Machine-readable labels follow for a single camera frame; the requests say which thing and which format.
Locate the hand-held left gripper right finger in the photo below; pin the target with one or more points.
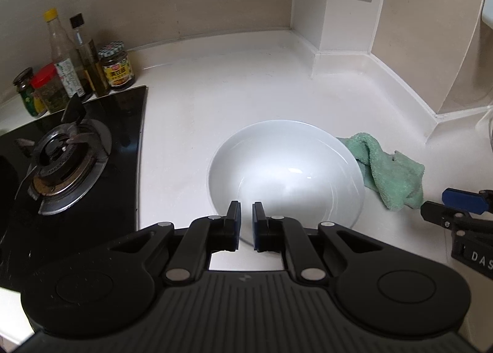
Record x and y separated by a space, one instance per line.
257 229

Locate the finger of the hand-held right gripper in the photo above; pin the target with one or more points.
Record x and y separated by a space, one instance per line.
462 199
437 212

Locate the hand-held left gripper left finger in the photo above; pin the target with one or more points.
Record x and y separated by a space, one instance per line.
235 224

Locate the green microfibre cloth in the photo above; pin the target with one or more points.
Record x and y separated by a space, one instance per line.
393 175

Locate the white ceramic bowl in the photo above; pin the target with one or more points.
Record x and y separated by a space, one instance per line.
285 160

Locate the black glass gas hob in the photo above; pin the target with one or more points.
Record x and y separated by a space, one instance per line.
111 202

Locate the gas burner with pan support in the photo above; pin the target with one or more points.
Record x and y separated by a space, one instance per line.
63 164

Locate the sauce jar checkered lid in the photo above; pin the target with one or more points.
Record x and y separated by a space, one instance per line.
116 69

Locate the dark oil bottle black cap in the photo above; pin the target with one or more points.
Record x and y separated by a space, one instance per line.
90 64

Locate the red lid spice jar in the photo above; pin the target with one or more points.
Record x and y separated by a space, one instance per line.
50 93

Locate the clear bottle yellow cap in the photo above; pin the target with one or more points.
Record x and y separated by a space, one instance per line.
63 60

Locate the dark lid green jar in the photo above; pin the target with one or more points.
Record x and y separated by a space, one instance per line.
27 96

